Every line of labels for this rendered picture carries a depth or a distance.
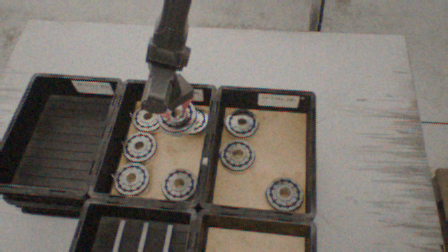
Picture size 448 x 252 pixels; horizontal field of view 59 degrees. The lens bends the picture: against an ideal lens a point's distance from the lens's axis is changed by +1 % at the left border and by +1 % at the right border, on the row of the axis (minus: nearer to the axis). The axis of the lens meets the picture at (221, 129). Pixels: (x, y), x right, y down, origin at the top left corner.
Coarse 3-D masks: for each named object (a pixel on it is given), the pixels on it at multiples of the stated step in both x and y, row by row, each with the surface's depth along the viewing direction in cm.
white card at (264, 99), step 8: (264, 96) 119; (272, 96) 119; (280, 96) 118; (288, 96) 118; (296, 96) 118; (264, 104) 123; (272, 104) 123; (280, 104) 122; (288, 104) 122; (296, 104) 121
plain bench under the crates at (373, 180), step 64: (64, 64) 158; (128, 64) 156; (192, 64) 155; (256, 64) 153; (320, 64) 151; (384, 64) 150; (320, 128) 137; (384, 128) 135; (320, 192) 124; (384, 192) 123
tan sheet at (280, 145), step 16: (256, 112) 126; (272, 112) 126; (224, 128) 123; (272, 128) 122; (288, 128) 122; (304, 128) 122; (224, 144) 120; (256, 144) 120; (272, 144) 120; (288, 144) 119; (304, 144) 119; (256, 160) 117; (272, 160) 117; (288, 160) 116; (304, 160) 116; (224, 176) 115; (240, 176) 115; (256, 176) 114; (272, 176) 114; (288, 176) 114; (304, 176) 114; (224, 192) 112; (240, 192) 112; (256, 192) 112; (304, 192) 111; (304, 208) 109
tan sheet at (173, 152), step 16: (208, 112) 127; (160, 144) 122; (176, 144) 121; (192, 144) 121; (160, 160) 119; (176, 160) 118; (192, 160) 118; (160, 176) 116; (112, 192) 114; (160, 192) 113
